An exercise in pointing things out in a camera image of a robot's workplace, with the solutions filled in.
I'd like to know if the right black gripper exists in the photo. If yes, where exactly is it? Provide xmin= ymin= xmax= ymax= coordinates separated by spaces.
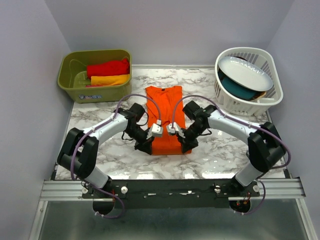
xmin=176 ymin=122 xmax=207 ymax=153

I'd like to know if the white oval plate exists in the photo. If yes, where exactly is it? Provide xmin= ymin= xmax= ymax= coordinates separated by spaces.
xmin=218 ymin=56 xmax=274 ymax=92

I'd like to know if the olive green plastic bin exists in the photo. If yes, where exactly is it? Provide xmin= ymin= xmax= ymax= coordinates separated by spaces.
xmin=57 ymin=49 xmax=132 ymax=104

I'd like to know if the white plastic basket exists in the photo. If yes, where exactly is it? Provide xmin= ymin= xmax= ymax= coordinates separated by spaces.
xmin=214 ymin=47 xmax=284 ymax=117

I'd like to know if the red rolled t shirt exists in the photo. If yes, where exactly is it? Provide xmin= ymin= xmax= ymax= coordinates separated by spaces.
xmin=86 ymin=57 xmax=131 ymax=79

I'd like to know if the orange t shirt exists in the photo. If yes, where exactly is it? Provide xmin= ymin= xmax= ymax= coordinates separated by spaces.
xmin=145 ymin=85 xmax=183 ymax=155

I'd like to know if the teal bowl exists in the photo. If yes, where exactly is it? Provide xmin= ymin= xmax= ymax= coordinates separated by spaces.
xmin=221 ymin=77 xmax=257 ymax=101

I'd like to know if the brown wooden dish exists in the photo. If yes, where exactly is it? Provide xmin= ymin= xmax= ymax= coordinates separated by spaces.
xmin=251 ymin=91 xmax=267 ymax=101

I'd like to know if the purple cable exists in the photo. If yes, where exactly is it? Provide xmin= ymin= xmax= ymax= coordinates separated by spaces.
xmin=170 ymin=94 xmax=292 ymax=216
xmin=70 ymin=93 xmax=163 ymax=219

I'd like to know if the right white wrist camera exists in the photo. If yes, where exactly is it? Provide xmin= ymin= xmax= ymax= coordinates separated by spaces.
xmin=166 ymin=122 xmax=185 ymax=139

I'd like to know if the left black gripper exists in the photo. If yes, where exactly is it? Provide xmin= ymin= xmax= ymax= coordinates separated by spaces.
xmin=124 ymin=124 xmax=155 ymax=156

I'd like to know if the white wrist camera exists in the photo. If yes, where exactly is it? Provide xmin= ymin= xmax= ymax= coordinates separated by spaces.
xmin=146 ymin=123 xmax=164 ymax=140
xmin=166 ymin=122 xmax=185 ymax=139

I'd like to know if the yellow rolled t shirt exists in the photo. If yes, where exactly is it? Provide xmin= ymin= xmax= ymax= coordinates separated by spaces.
xmin=90 ymin=74 xmax=130 ymax=87

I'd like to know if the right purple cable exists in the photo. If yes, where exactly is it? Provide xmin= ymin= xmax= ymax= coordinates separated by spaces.
xmin=170 ymin=94 xmax=292 ymax=216

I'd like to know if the aluminium rail frame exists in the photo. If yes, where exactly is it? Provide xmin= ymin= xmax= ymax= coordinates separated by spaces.
xmin=27 ymin=64 xmax=313 ymax=240

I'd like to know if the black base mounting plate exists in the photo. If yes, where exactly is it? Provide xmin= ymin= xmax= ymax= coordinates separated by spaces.
xmin=82 ymin=178 xmax=260 ymax=215

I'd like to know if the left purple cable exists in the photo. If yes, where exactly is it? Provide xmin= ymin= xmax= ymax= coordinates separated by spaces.
xmin=70 ymin=93 xmax=163 ymax=219

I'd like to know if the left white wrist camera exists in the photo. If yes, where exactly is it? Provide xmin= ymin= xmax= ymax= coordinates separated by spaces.
xmin=146 ymin=123 xmax=164 ymax=140

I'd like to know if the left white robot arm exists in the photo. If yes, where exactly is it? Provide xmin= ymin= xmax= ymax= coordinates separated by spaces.
xmin=57 ymin=103 xmax=154 ymax=198

